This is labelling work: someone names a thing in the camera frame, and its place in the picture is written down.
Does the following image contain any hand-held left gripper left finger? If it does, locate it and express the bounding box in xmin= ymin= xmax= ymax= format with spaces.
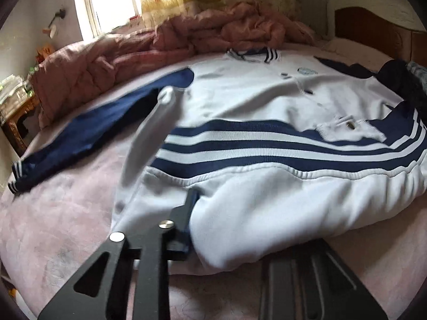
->
xmin=37 ymin=188 xmax=201 ymax=320

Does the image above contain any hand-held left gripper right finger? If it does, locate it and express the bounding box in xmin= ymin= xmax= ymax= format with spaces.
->
xmin=258 ymin=238 xmax=389 ymax=320

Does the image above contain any white and navy striped jacket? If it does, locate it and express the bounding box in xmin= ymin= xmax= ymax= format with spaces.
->
xmin=7 ymin=48 xmax=427 ymax=275

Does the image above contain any dark clothes pile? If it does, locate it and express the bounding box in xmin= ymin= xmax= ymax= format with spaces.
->
xmin=377 ymin=59 xmax=427 ymax=105

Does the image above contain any pink bed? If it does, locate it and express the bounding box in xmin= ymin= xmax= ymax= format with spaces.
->
xmin=0 ymin=38 xmax=427 ymax=320

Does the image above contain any pink quilted comforter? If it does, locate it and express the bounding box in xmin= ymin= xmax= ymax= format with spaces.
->
xmin=29 ymin=0 xmax=316 ymax=129

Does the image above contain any carved wooden nightstand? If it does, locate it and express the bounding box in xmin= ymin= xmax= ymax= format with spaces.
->
xmin=0 ymin=88 xmax=42 ymax=155

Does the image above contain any clutter of bottles and packets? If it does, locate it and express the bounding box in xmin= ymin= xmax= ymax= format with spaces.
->
xmin=0 ymin=65 xmax=39 ymax=107

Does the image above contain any window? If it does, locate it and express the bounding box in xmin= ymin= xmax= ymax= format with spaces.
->
xmin=72 ymin=0 xmax=144 ymax=39

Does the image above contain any pink pillow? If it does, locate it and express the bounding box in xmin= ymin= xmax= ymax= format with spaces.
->
xmin=325 ymin=37 xmax=389 ymax=65

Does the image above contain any brown wooden headboard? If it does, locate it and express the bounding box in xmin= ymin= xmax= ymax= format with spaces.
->
xmin=334 ymin=6 xmax=427 ymax=69

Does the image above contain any wall lamp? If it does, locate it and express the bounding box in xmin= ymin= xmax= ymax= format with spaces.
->
xmin=43 ymin=8 xmax=66 ymax=39

